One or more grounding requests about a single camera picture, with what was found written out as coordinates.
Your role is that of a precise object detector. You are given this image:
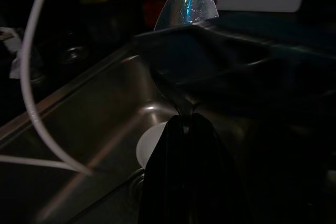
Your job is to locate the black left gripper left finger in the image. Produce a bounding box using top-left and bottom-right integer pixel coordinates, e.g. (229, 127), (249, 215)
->
(141, 115), (191, 224)

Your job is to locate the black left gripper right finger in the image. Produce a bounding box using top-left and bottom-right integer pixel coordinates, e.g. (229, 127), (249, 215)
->
(189, 113), (246, 224)

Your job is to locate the metal spoon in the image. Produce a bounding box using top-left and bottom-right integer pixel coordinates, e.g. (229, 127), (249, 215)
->
(153, 0), (220, 120)

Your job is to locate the small round white dish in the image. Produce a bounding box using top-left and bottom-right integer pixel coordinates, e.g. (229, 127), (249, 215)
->
(135, 123), (169, 168)

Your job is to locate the stainless steel sink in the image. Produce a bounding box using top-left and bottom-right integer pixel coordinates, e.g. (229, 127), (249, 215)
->
(0, 37), (336, 224)

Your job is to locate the thin white tube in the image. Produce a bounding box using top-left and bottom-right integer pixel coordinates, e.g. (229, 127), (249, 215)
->
(0, 154), (91, 175)

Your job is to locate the round metal counter fitting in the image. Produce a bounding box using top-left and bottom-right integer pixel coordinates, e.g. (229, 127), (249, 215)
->
(59, 45), (88, 63)

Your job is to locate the orange soap pump bottle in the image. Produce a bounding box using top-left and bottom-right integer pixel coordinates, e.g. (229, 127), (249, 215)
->
(138, 0), (174, 29)

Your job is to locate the white faucet tag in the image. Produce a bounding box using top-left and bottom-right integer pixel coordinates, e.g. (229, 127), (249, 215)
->
(9, 55), (27, 79)

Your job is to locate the white flexible hose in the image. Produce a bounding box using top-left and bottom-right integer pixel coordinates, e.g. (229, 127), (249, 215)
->
(20, 0), (93, 176)

